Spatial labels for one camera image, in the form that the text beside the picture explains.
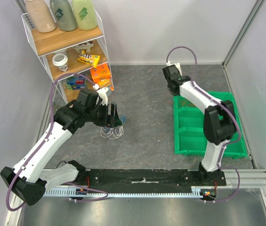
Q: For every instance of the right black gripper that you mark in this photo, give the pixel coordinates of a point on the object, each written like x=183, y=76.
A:
x=168, y=72

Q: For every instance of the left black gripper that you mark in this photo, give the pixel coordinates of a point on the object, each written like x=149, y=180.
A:
x=115, y=117

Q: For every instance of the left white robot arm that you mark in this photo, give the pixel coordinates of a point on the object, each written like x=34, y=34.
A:
x=27, y=179

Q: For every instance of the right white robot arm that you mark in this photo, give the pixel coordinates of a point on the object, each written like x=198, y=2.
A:
x=219, y=124

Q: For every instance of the lower orange snack box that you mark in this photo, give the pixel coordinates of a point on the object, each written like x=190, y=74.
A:
x=105, y=83

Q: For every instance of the orange snack box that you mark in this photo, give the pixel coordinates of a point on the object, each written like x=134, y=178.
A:
x=105, y=83
x=100, y=73

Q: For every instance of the top orange snack box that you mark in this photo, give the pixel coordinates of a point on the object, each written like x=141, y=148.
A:
x=100, y=73

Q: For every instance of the blue snack package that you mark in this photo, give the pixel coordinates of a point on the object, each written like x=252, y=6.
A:
x=75, y=82

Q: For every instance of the green compartment bin tray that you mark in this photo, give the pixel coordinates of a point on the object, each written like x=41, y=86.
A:
x=189, y=138

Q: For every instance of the yellow candy bag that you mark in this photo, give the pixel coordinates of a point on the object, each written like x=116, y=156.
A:
x=91, y=60

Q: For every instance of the chobani yogurt pack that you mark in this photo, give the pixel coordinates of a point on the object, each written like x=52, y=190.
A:
x=86, y=46

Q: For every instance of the white lidded paper cup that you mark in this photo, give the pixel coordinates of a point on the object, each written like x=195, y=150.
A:
x=60, y=60

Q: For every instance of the light green bottle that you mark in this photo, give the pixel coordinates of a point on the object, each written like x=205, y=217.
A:
x=84, y=14

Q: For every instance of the grey green bottle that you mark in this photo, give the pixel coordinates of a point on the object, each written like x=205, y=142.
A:
x=63, y=15

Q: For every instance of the beige bottle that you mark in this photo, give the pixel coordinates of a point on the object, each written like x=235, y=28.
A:
x=40, y=15

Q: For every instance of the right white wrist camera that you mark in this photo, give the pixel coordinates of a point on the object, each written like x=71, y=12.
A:
x=177, y=65

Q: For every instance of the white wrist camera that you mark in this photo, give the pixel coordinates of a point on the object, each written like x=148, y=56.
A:
x=177, y=65
x=103, y=93

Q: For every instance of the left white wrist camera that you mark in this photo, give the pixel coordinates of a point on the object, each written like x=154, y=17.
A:
x=103, y=93

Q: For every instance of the white wire wooden shelf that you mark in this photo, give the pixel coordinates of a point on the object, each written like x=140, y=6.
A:
x=46, y=44

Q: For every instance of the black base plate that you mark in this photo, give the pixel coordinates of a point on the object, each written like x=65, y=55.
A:
x=185, y=177

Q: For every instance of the grey slotted cable duct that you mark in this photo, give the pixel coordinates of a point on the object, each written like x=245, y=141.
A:
x=75, y=192

